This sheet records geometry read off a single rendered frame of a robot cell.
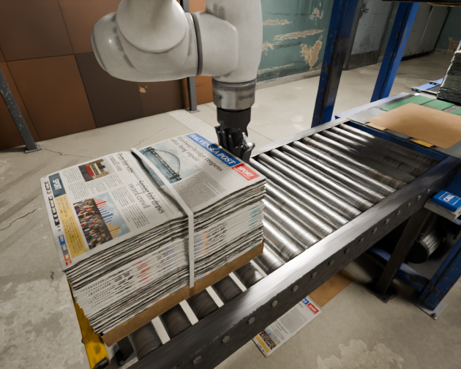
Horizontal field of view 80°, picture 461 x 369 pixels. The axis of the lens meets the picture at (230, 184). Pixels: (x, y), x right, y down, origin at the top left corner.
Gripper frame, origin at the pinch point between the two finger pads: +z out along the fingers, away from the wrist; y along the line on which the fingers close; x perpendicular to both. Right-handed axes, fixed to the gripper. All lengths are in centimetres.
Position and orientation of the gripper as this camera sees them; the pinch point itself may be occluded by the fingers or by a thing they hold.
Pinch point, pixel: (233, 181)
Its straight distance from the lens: 70.9
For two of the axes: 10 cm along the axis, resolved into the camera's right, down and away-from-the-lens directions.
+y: 5.8, 4.9, -6.5
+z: 0.0, 8.0, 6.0
